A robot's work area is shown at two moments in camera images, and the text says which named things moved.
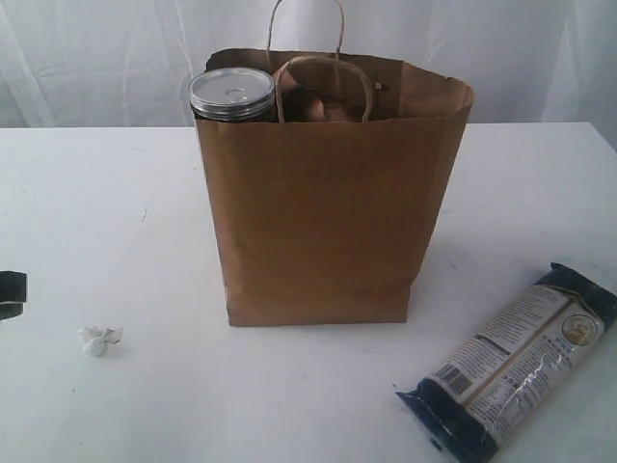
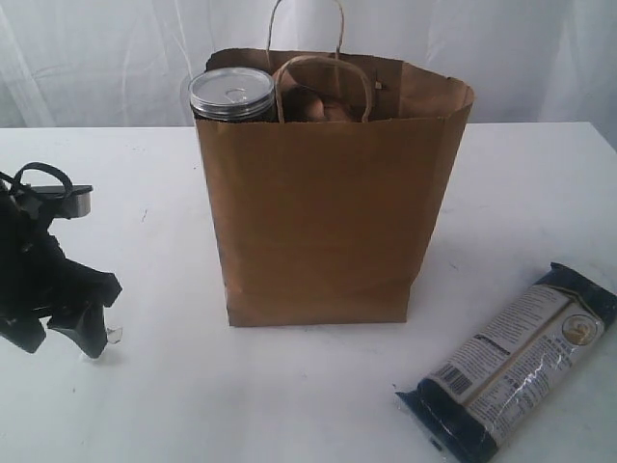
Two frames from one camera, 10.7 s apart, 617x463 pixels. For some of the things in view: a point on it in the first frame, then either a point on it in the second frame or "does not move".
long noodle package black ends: [488, 395] does not move
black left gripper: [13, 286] to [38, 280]
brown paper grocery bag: [323, 214] does not move
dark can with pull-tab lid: [232, 95] does not move
